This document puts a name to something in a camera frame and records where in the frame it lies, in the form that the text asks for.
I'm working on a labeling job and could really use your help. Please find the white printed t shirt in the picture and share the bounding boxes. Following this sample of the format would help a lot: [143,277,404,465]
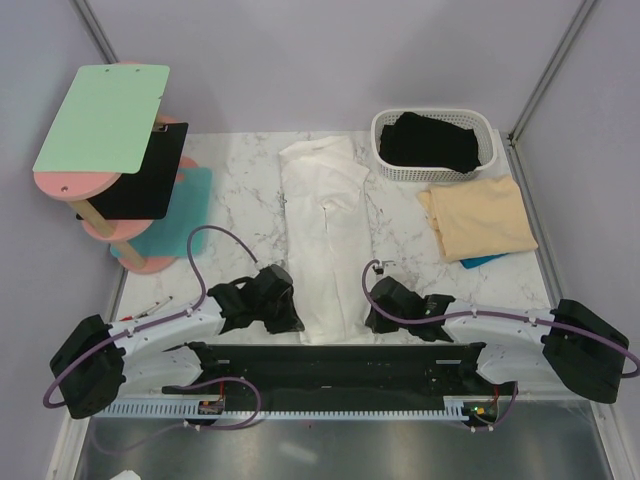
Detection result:
[279,136,374,345]

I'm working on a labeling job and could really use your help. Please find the beige t shirt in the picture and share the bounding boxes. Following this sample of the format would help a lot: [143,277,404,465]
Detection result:
[417,175,538,263]

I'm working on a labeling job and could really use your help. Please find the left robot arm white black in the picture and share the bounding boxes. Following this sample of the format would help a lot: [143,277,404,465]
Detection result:
[50,265,304,420]

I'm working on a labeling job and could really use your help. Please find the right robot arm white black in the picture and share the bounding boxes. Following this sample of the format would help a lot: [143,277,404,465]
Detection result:
[363,276,631,404]

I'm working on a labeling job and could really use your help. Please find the folded blue t shirt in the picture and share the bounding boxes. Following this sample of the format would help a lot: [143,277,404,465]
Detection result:
[460,253,506,270]

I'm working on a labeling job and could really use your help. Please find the teal board on shelf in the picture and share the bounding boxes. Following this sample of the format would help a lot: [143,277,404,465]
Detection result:
[125,168,213,258]

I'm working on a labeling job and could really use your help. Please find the red black marker pens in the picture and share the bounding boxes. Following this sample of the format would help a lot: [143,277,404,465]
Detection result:
[121,296,173,321]

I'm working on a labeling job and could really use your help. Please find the white perforated plastic basket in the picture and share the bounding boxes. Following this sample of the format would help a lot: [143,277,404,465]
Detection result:
[371,108,497,182]

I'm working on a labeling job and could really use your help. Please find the black t shirt in basket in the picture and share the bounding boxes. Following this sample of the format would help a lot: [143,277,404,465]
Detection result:
[379,112,481,174]

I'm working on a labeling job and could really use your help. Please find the black board on shelf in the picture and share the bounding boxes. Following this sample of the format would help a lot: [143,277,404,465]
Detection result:
[88,122,189,220]

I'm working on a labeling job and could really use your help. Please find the white paper scrap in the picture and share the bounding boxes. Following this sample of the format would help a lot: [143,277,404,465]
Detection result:
[110,470,141,480]

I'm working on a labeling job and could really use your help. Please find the green board on shelf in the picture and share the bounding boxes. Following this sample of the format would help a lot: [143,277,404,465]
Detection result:
[33,64,170,174]

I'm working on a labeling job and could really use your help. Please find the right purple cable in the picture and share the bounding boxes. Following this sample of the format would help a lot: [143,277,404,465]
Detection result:
[361,258,640,434]

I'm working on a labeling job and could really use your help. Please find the purple cable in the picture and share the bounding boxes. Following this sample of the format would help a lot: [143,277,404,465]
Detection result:
[42,225,265,455]
[361,258,640,434]

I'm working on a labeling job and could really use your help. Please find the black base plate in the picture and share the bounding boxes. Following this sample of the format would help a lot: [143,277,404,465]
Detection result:
[184,345,514,408]

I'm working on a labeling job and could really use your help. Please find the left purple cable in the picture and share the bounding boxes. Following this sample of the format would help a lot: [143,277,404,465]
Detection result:
[42,225,265,455]

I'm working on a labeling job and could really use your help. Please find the white slotted cable duct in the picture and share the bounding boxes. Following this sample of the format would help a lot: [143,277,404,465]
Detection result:
[94,397,469,421]

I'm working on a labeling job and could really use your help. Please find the aluminium frame rail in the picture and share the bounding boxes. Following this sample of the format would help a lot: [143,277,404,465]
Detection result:
[518,381,586,401]

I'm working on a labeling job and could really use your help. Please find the right aluminium corner post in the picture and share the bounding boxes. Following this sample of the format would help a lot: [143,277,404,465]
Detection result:
[507,0,601,145]

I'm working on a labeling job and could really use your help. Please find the aluminium corner post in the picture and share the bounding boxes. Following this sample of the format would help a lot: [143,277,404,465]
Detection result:
[69,0,119,64]
[507,0,601,145]

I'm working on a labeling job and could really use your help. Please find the left aluminium corner post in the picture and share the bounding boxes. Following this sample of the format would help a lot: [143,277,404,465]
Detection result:
[69,0,119,64]

